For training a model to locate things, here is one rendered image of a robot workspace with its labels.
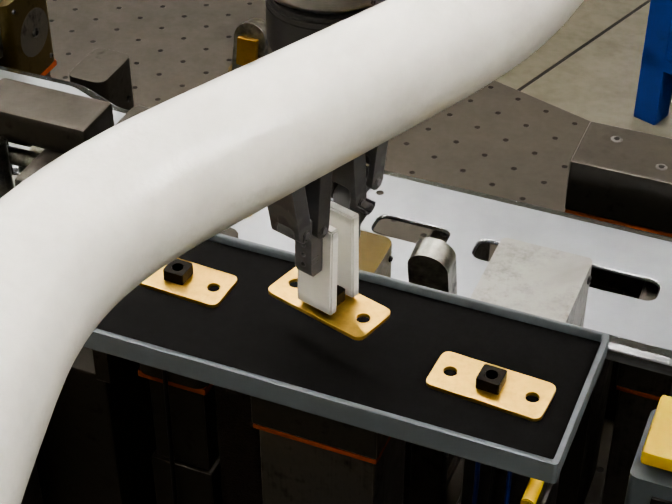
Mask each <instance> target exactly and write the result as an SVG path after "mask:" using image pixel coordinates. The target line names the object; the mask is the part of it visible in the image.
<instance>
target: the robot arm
mask: <svg viewBox="0 0 672 504"><path fill-rule="evenodd" d="M265 1H266V36H267V41H268V44H269V46H270V48H271V50H272V53H270V54H268V55H266V56H264V57H261V58H259V59H257V60H255V61H253V62H251V63H248V64H246V65H244V66H242V67H240V68H237V69H235V70H233V71H231V72H229V73H226V74H224V75H222V76H220V77H218V78H215V79H213V80H211V81H209V82H207V83H204V84H202V85H200V86H198V87H196V88H194V89H191V90H189V91H187V92H185V93H183V94H180V95H178V96H176V97H174V98H172V99H170V100H167V101H165V102H163V103H161V104H159V105H157V106H155V107H152V108H150V109H148V110H146V111H144V112H142V113H140V114H137V115H135V116H133V117H131V118H129V119H127V120H125V121H123V122H121V123H119V124H117V125H115V126H113V127H111V128H109V129H107V130H105V131H103V132H102V133H100V134H98V135H96V136H94V137H93V138H91V139H89V140H87V141H85V142H84V143H82V144H80V145H78V146H77V147H75V148H73V149H71V150H70V151H68V152H66V153H65V154H63V155H62V156H60V157H58V158H57V159H55V160H54V161H52V162H50V163H49V164H47V165H46V166H44V167H43V168H41V169H40V170H38V171H37V172H36V173H34V174H33V175H31V176H30V177H28V178H27V179H26V180H24V181H23V182H21V183H20V184H19V185H17V186H16V187H15V188H13V189H12V190H11V191H9V192H8V193H7V194H5V195H4V196H3V197H2V198H0V504H21V502H22V499H23V496H24V493H25V490H26V486H27V484H28V481H29V478H30V475H31V472H32V469H33V467H34V464H35V461H36V458H37V455H38V453H39V450H40V447H41V444H42V441H43V439H44V436H45V433H46V430H47V427H48V425H49V422H50V419H51V416H52V413H53V411H54V408H55V405H56V402H57V400H58V398H59V395H60V393H61V390H62V388H63V385H64V383H65V380H66V378H67V375H68V373H69V371H70V369H71V367H72V365H73V363H74V361H75V359H76V358H77V356H78V354H79V352H80V351H81V349H82V347H83V345H84V344H85V342H86V341H87V339H88V338H89V337H90V335H91V334H92V332H93V331H94V330H95V328H96V327H97V326H98V325H99V323H100V322H101V321H102V320H103V318H104V317H105V316H106V315H107V314H108V313H109V312H110V311H111V310H112V309H113V308H114V307H115V306H116V305H117V304H118V303H119V302H120V301H121V300H122V299H123V298H124V297H125V296H126V295H127V294H129V293H130V292H131V291H132V290H133V289H134V288H136V287H137V286H138V285H139V284H140V283H142V282H143V281H144V280H146V279H147V278H148V277H150V276H151V275H153V274H154V273H155V272H157V271H158V270H159V269H161V268H162V267H164V266H165V265H167V264H169V263H170V262H172V261H173V260H175V259H176V258H178V257H179V256H181V255H182V254H184V253H186V252H187V251H189V250H190V249H192V248H194V247H196V246H197V245H199V244H201V243H202V242H204V241H206V240H208V239H209V238H211V237H213V236H215V235H217V234H218V233H220V232H222V231H224V230H226V229H227V228H229V227H231V226H233V225H234V224H236V223H238V222H240V221H242V220H243V219H245V218H247V217H249V216H251V215H253V214H254V213H256V212H258V211H260V210H262V209H264V208H265V207H268V212H269V217H270V223H271V227H272V229H273V230H275V231H277V232H279V233H281V234H283V235H285V236H287V237H289V238H291V239H293V240H295V265H296V268H297V269H298V299H300V300H302V301H303V302H305V303H307V304H309V305H311V306H313V307H315V308H317V309H319V310H321V311H323V312H324V313H326V314H328V315H332V314H333V313H335V312H336V306H337V285H339V286H341V287H343V288H345V294H346V295H348V296H350V297H352V298H353V297H355V296H356V295H357V294H358V278H359V238H360V234H361V228H360V227H361V223H360V222H361V212H362V213H364V214H366V215H369V214H370V213H371V212H372V211H373V209H374V207H375V204H376V202H375V201H373V200H371V199H369V198H367V192H368V191H369V189H370V188H371V189H373V190H377V189H378V188H379V187H380V186H381V184H382V181H383V175H384V168H385V161H386V154H387V147H388V140H390V139H391V138H393V137H395V136H397V135H399V134H401V133H402V132H404V131H406V130H408V129H410V128H412V127H413V126H415V125H417V124H419V123H421V122H423V121H424V120H426V119H428V118H430V117H432V116H433V115H435V114H437V113H439V112H441V111H442V110H444V109H446V108H448V107H450V106H451V105H453V104H455V103H457V102H459V101H461V100H462V99H464V98H466V97H468V96H469V95H471V94H473V93H475V92H476V91H478V90H480V89H481V88H483V87H485V86H486V85H488V84H489V83H491V82H493V81H494V80H496V79H497V78H499V77H500V76H502V75H504V74H505V73H507V72H508V71H510V70H511V69H513V68H514V67H515V66H517V65H518V64H520V63H521V62H522V61H524V60H525V59H526V58H528V57H529V56H530V55H531V54H533V53H534V52H535V51H536V50H538V49H539V48H540V47H541V46H542V45H544V44H545V43H546V42H547V41H548V40H549V39H550V38H551V37H552V36H553V35H554V34H555V33H556V32H557V31H558V30H559V29H560V28H561V27H562V26H563V25H564V24H565V23H566V22H567V20H568V19H569V18H570V17H571V16H572V14H573V13H574V12H575V11H576V10H577V8H578V7H579V6H580V5H581V4H582V2H583V1H584V0H265ZM366 163H368V164H369V168H368V167H366ZM331 198H332V199H333V202H332V201H331Z"/></svg>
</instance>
